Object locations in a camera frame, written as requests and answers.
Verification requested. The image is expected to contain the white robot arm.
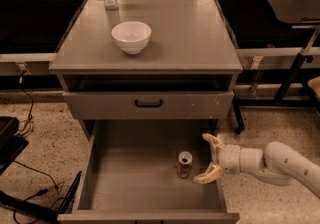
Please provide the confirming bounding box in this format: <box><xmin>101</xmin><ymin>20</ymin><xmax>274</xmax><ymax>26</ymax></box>
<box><xmin>193</xmin><ymin>133</ymin><xmax>320</xmax><ymax>198</ymax></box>

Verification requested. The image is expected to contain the open grey middle drawer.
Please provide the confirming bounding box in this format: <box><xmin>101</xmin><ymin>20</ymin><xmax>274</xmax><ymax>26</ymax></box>
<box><xmin>58</xmin><ymin>120</ymin><xmax>240</xmax><ymax>224</ymax></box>

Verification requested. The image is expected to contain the black equipment base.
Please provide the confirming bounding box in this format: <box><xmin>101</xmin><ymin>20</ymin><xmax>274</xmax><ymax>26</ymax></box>
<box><xmin>0</xmin><ymin>116</ymin><xmax>82</xmax><ymax>224</ymax></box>

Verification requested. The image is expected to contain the white ceramic bowl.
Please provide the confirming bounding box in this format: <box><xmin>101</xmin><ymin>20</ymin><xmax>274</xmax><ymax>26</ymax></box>
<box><xmin>111</xmin><ymin>21</ymin><xmax>152</xmax><ymax>54</ymax></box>

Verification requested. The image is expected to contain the black cable on floor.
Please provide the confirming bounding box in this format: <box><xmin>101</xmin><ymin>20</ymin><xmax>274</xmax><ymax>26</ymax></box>
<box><xmin>12</xmin><ymin>159</ymin><xmax>68</xmax><ymax>224</ymax></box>

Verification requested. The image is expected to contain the black drawer handle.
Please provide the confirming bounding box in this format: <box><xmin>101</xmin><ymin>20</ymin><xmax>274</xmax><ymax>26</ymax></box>
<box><xmin>134</xmin><ymin>99</ymin><xmax>163</xmax><ymax>108</ymax></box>

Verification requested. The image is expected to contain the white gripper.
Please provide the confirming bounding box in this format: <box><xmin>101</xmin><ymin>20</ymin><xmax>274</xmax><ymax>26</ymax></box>
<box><xmin>193</xmin><ymin>133</ymin><xmax>241</xmax><ymax>185</ymax></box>

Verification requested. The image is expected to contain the orange soda can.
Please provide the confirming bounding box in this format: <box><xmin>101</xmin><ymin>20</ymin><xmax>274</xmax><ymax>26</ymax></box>
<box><xmin>177</xmin><ymin>151</ymin><xmax>193</xmax><ymax>178</ymax></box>

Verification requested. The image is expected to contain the closed grey top drawer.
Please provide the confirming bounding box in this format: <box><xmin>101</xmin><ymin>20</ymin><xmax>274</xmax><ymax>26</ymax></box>
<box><xmin>63</xmin><ymin>92</ymin><xmax>234</xmax><ymax>120</ymax></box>

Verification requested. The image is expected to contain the grey drawer cabinet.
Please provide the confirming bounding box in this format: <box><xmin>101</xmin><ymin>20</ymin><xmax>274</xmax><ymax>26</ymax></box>
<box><xmin>49</xmin><ymin>0</ymin><xmax>243</xmax><ymax>136</ymax></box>

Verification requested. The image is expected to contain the black hanging cable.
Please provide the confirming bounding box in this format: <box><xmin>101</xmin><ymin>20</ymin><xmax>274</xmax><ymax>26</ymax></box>
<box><xmin>18</xmin><ymin>69</ymin><xmax>35</xmax><ymax>136</ymax></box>

